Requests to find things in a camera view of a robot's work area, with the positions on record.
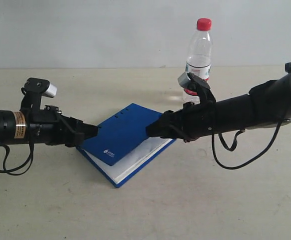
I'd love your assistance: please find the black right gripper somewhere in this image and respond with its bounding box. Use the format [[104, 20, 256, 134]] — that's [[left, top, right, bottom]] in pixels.
[[145, 102, 215, 143]]

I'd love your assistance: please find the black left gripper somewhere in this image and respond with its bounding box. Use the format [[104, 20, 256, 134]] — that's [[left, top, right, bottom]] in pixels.
[[28, 106, 98, 148]]

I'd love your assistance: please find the blue ring binder notebook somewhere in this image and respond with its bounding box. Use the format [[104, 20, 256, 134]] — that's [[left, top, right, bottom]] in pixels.
[[76, 103, 175, 188]]

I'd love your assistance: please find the clear plastic water bottle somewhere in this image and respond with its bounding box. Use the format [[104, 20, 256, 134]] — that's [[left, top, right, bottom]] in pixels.
[[181, 17, 214, 105]]

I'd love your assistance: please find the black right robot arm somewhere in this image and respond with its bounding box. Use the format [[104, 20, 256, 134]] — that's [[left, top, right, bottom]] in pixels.
[[145, 62, 291, 142]]

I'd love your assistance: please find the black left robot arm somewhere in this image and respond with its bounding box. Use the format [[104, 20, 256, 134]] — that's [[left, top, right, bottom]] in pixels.
[[0, 105, 99, 148]]

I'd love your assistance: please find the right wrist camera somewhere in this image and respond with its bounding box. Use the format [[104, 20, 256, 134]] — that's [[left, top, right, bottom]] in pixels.
[[177, 71, 216, 104]]

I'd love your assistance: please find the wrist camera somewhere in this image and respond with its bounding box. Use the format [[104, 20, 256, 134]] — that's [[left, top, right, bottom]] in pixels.
[[177, 71, 216, 104], [20, 77, 58, 111]]

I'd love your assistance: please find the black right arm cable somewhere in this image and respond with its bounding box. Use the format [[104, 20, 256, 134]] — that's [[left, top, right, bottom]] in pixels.
[[211, 117, 291, 170]]

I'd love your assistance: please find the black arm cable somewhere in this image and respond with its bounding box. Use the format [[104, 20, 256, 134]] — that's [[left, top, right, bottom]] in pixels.
[[211, 117, 291, 170], [0, 124, 35, 176]]

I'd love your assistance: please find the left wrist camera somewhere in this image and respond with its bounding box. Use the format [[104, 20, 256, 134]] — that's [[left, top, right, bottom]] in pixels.
[[20, 77, 58, 111]]

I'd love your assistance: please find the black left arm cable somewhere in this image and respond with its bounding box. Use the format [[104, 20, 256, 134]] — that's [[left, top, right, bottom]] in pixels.
[[0, 124, 35, 176]]

